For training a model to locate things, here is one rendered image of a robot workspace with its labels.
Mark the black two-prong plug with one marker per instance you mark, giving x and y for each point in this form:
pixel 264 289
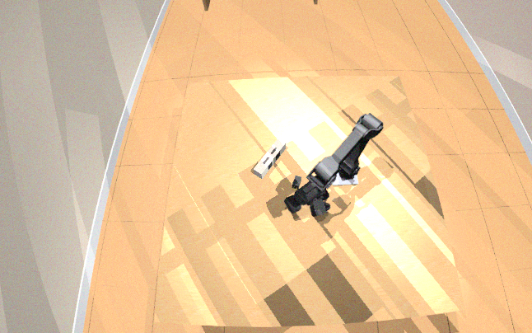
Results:
pixel 296 182

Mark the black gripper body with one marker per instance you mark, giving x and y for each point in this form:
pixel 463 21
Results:
pixel 293 206

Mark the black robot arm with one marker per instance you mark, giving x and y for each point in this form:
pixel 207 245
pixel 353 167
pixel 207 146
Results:
pixel 344 161

